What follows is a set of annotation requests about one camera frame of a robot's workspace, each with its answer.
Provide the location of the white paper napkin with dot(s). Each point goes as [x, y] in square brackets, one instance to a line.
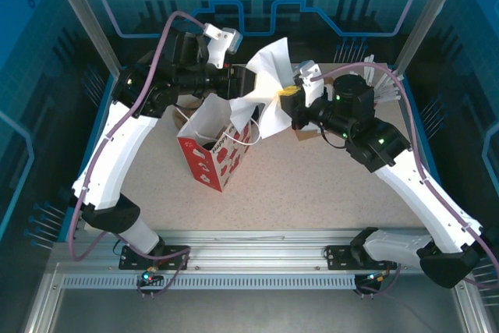
[269, 75]

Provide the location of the red white printed paper bag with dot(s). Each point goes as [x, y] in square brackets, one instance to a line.
[202, 169]

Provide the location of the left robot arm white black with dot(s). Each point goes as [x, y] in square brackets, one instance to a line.
[113, 161]

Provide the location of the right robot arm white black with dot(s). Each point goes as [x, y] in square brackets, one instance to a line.
[421, 192]

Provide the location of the white wrapped straw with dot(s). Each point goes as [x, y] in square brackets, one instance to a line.
[388, 96]
[384, 80]
[370, 60]
[388, 88]

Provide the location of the brown napkin tray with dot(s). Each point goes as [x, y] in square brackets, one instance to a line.
[308, 135]

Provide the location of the right blue table edge trim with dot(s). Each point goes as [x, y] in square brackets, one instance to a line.
[429, 146]

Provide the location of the blue table edge trim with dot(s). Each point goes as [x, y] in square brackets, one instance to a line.
[429, 146]
[97, 136]

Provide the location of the left blue table edge trim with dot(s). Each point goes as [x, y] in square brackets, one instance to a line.
[97, 136]

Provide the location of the slotted metal strip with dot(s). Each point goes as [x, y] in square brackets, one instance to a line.
[253, 282]

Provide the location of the left aluminium frame post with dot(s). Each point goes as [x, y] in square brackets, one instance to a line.
[83, 17]

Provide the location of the aluminium frame post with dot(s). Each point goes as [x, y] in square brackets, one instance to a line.
[429, 13]
[83, 17]

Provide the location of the right aluminium frame post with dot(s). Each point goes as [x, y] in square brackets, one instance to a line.
[429, 13]

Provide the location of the aluminium frame rail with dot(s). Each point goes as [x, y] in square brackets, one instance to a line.
[253, 255]

